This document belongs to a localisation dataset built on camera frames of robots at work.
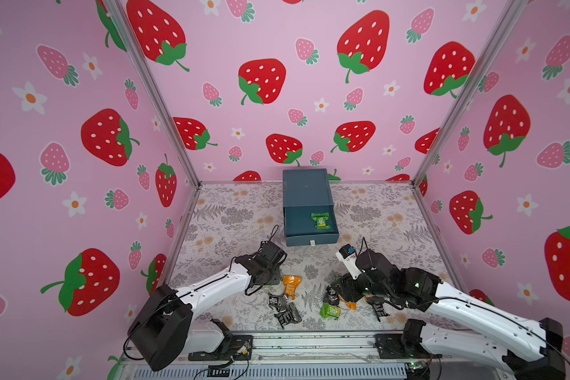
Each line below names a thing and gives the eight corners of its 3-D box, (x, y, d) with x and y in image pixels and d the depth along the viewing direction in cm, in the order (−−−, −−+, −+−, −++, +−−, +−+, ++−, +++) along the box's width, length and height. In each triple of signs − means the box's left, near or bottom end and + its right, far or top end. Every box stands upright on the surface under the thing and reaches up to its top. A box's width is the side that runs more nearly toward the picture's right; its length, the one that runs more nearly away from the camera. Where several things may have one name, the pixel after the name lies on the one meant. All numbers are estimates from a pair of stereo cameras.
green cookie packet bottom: (319, 316, 82) (319, 314, 80) (322, 304, 85) (322, 301, 83) (337, 323, 81) (338, 321, 79) (340, 310, 84) (341, 308, 82)
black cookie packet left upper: (268, 311, 83) (267, 309, 81) (269, 295, 87) (269, 293, 85) (287, 311, 83) (287, 309, 81) (287, 295, 87) (287, 293, 85)
